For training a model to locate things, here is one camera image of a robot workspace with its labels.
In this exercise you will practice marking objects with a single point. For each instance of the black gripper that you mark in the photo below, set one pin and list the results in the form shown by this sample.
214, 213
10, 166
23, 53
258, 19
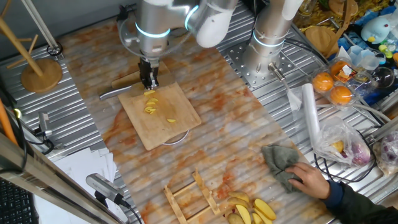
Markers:
148, 67

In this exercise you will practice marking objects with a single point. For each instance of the steel cleaver knife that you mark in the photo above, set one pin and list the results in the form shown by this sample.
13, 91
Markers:
115, 92

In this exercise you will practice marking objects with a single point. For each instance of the grey green cloth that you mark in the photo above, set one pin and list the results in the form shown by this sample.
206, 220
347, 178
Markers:
278, 161

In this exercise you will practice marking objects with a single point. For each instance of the forearm in dark sleeve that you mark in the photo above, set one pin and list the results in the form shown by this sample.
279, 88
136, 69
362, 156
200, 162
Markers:
357, 208

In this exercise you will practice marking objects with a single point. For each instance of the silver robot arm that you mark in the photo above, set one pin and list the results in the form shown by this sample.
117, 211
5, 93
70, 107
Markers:
155, 25

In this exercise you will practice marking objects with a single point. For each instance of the person's bare hand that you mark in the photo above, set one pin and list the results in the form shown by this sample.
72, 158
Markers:
309, 182

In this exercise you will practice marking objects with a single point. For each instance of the wooden cutting board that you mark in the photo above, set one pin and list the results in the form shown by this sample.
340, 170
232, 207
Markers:
168, 130

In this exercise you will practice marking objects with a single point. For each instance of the orange marbled table mat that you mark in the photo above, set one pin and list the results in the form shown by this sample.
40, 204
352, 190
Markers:
233, 124

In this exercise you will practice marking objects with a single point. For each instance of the round wooden disc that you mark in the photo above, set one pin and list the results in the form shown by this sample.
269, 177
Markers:
40, 74

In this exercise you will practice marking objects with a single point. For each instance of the stack of white papers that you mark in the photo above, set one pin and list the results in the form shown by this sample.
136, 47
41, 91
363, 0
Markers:
77, 168

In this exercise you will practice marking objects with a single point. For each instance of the wooden knife rack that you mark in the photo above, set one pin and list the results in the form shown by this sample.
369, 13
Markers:
202, 189

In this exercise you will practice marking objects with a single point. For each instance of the white tripod legs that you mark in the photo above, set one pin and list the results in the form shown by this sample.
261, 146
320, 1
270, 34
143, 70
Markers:
40, 28

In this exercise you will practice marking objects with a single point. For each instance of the metal cylinder connector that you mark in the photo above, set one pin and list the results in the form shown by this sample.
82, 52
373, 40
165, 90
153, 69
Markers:
276, 71

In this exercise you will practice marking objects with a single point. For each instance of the orange rod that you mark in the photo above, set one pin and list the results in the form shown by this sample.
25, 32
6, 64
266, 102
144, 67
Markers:
6, 124

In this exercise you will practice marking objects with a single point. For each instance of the yellow potato wedge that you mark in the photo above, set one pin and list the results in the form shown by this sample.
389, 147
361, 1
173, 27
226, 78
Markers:
257, 218
244, 214

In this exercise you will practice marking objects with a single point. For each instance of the white film roll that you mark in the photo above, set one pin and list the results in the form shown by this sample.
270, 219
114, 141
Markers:
311, 115

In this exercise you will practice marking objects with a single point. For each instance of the yellow banana pieces pile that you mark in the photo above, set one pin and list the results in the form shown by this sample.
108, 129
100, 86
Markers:
265, 209

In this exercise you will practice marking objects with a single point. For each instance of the orange fruit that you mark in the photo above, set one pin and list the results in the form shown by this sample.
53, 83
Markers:
337, 68
322, 82
340, 95

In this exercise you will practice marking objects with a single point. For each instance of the round wooden disc stand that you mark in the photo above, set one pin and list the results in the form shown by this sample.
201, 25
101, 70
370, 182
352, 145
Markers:
321, 40

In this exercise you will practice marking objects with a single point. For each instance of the black mesh panel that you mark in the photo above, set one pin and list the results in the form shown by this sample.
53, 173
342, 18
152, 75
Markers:
15, 202

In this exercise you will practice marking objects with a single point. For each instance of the plastic bag of vegetables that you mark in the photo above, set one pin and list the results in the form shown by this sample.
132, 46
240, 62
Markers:
335, 133

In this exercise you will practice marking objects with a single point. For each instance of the clear plastic fruit package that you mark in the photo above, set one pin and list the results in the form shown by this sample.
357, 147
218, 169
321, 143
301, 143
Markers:
357, 85

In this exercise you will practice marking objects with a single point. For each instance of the clear plastic measuring cup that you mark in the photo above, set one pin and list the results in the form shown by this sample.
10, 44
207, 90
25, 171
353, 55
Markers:
363, 59

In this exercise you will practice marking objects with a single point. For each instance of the blue plush toy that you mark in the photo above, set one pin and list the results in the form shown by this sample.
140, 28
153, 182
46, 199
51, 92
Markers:
374, 29

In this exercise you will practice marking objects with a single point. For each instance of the round glass flask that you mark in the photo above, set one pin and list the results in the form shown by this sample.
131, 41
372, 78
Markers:
384, 77

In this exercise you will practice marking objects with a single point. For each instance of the bag of purple vegetables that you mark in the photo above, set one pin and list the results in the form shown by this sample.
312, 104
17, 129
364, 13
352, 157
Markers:
388, 152

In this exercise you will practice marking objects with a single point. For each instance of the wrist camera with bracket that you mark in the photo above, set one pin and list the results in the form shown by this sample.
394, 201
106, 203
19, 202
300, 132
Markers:
126, 31

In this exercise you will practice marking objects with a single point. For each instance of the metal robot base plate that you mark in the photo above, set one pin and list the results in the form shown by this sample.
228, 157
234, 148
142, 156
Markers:
239, 59

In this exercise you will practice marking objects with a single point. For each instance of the camera on clamp mount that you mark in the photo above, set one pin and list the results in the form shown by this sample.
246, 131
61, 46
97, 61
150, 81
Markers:
43, 123

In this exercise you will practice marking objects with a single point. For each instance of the metal frame beam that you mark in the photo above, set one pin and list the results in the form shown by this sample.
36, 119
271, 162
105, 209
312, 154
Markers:
46, 183

